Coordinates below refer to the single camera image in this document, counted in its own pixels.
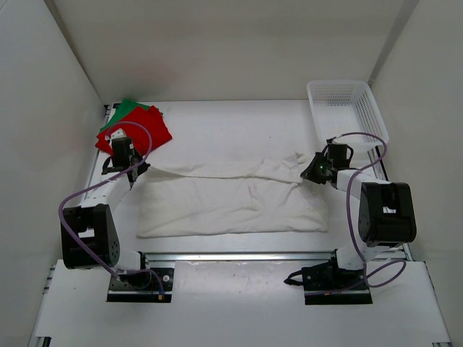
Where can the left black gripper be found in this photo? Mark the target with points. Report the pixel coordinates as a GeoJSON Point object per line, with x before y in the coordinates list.
{"type": "Point", "coordinates": [142, 168]}

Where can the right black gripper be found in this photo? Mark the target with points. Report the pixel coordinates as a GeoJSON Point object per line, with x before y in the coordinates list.
{"type": "Point", "coordinates": [309, 174]}

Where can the white t shirt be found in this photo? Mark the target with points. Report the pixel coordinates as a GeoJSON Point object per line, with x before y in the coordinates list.
{"type": "Point", "coordinates": [236, 197]}

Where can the green t shirt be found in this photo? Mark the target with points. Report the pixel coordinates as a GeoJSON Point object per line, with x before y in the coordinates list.
{"type": "Point", "coordinates": [126, 107]}

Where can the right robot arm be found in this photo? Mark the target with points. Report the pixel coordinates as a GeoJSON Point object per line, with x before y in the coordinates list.
{"type": "Point", "coordinates": [386, 219]}

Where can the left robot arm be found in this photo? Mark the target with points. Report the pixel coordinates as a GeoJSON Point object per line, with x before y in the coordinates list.
{"type": "Point", "coordinates": [88, 232]}

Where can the white plastic basket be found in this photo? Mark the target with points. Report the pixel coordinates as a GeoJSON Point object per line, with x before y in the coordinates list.
{"type": "Point", "coordinates": [346, 106]}

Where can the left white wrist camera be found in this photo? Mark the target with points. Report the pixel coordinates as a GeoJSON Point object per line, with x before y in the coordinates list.
{"type": "Point", "coordinates": [116, 134]}

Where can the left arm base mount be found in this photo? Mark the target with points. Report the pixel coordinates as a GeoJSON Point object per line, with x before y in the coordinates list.
{"type": "Point", "coordinates": [154, 285]}

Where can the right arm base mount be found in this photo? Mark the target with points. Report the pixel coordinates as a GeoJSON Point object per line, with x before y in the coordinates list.
{"type": "Point", "coordinates": [326, 284]}

